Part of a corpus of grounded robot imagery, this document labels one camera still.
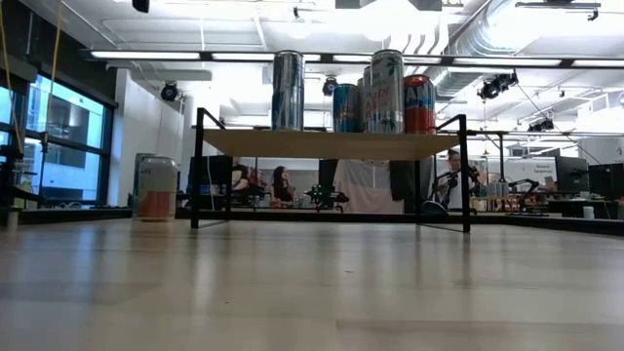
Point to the black ceiling spotlight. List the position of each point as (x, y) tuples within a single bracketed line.
[(169, 91), (542, 125), (328, 87), (497, 85)]

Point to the white Celsius Peach Vibe can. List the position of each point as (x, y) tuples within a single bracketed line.
[(365, 102)]

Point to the white cup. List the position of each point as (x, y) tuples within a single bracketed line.
[(588, 212)]

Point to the silver ventilation duct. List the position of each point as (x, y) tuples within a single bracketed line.
[(492, 29)]

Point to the white globe ceiling lamp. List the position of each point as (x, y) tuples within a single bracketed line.
[(298, 27)]

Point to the person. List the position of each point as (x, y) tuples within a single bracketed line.
[(453, 185), (283, 187), (240, 175)]

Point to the white sign board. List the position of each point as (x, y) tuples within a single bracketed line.
[(541, 170)]

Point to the large glass window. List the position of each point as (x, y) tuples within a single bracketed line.
[(73, 146)]

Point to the overhead light bar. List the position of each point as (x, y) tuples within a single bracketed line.
[(146, 55)]

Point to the black computer monitor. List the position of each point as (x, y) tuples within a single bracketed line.
[(212, 173), (571, 173), (607, 181)]

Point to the background robot green lights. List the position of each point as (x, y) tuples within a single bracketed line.
[(324, 197)]

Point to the black background robot arm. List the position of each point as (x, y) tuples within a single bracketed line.
[(524, 192)]

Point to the black aluminium rail frame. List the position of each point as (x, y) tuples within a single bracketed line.
[(73, 214)]

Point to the white hanging cloth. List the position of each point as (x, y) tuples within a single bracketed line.
[(370, 187)]

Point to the wooden shelf black frame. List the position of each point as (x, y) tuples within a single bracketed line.
[(326, 146)]

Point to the white Celsius can palm print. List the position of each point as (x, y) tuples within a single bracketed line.
[(387, 92)]

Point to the white orange beverage can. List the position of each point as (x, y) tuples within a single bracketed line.
[(157, 187)]

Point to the red Fanta can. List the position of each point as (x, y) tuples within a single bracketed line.
[(420, 105)]

